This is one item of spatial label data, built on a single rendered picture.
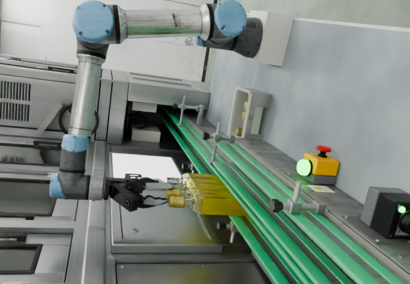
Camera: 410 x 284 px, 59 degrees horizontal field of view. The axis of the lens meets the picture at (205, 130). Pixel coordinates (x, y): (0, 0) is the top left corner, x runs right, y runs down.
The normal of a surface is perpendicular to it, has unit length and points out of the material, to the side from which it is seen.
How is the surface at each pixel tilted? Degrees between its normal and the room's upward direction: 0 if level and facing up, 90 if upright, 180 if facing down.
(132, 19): 88
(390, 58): 0
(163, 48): 90
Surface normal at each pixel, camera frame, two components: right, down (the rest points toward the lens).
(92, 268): 0.16, -0.97
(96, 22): 0.14, 0.03
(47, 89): 0.25, 0.24
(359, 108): -0.95, -0.10
